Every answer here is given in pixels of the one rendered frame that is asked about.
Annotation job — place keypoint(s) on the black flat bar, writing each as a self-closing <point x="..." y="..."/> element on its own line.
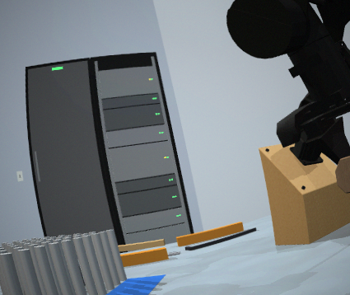
<point x="189" y="248"/>

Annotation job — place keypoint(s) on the tan flat bar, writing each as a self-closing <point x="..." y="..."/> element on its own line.
<point x="143" y="245"/>

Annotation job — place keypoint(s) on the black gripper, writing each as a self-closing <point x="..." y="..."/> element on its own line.
<point x="327" y="78"/>

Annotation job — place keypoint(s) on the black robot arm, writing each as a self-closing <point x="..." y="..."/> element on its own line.
<point x="266" y="29"/>

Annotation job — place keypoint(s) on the orange flat bar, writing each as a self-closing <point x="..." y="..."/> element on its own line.
<point x="143" y="257"/>
<point x="210" y="234"/>

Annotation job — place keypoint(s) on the blue tape strip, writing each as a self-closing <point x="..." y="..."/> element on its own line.
<point x="137" y="286"/>

